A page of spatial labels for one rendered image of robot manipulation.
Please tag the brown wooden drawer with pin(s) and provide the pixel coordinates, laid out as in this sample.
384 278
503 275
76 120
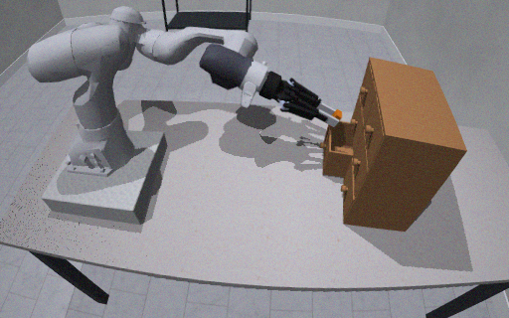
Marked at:
358 120
368 93
375 134
360 163
348 189
341 141

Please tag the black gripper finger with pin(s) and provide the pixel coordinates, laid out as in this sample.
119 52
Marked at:
298 107
308 96

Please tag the brown wooden chest of drawers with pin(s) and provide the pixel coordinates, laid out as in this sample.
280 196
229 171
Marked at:
421 147

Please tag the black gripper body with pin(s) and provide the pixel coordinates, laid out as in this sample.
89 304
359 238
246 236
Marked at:
274 87

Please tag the orange nine-volt battery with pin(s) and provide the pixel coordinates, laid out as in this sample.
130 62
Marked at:
337 114

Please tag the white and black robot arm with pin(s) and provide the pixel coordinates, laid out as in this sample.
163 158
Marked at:
99 51

